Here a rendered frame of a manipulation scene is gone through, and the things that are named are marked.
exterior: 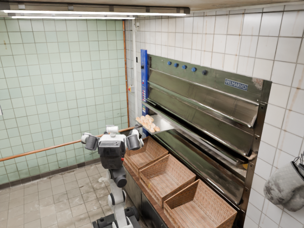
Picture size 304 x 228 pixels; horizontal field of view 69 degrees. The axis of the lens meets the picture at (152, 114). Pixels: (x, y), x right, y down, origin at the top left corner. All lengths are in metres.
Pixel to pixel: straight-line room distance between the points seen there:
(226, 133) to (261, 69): 0.67
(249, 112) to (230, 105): 0.20
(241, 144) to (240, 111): 0.30
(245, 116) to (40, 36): 2.96
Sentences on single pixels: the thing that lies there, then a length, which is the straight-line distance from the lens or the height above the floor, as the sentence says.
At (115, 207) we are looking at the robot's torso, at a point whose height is 0.52.
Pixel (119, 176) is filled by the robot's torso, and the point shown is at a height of 1.03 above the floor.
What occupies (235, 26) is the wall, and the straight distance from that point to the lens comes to 1.99.
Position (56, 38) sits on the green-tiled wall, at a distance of 3.75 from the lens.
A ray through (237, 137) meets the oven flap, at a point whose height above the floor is 1.55.
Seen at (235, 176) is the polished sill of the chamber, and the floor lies 1.18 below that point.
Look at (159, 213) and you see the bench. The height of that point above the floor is 0.58.
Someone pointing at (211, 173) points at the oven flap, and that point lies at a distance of 2.51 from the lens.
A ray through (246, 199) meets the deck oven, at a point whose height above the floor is 1.02.
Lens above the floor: 2.47
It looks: 22 degrees down
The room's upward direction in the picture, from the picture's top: straight up
